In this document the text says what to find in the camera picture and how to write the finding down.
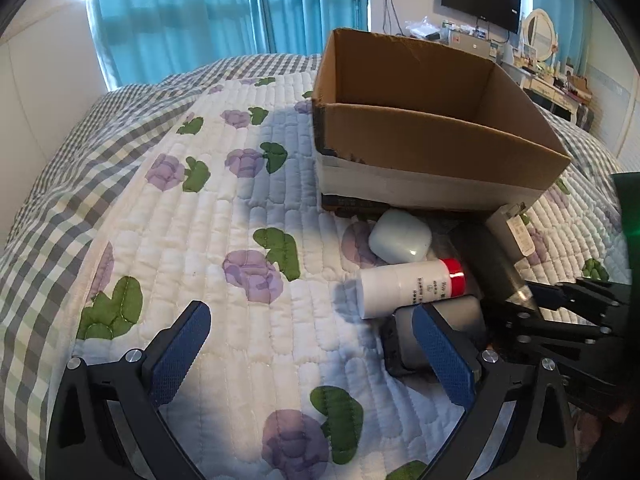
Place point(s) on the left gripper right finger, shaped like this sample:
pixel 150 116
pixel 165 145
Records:
pixel 538 442

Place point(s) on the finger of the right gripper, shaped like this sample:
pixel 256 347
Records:
pixel 582 294
pixel 525 324

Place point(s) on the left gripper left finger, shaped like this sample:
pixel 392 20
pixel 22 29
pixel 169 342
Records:
pixel 83 442

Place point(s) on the white power adapter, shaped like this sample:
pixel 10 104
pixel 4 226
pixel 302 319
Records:
pixel 509 230

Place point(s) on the dark grey small device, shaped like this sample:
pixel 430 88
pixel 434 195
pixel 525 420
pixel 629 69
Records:
pixel 413 338

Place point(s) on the white tube with red cap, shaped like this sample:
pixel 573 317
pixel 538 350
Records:
pixel 382 290

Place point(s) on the white earbuds case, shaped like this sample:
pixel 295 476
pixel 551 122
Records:
pixel 399 237

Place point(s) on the grey checkered blanket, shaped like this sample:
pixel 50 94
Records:
pixel 54 228

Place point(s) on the white dressing table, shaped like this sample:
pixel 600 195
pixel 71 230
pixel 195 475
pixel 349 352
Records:
pixel 558 101

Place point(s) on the cardboard box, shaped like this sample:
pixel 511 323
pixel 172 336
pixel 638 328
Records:
pixel 411 124

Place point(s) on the floral quilted bedspread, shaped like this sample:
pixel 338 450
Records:
pixel 290 382

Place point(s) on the white oval vanity mirror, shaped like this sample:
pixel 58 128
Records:
pixel 539 35

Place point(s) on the silver mini fridge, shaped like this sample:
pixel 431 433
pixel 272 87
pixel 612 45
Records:
pixel 468 43

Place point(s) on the teal curtain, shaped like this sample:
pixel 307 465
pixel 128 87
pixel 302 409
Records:
pixel 145 41

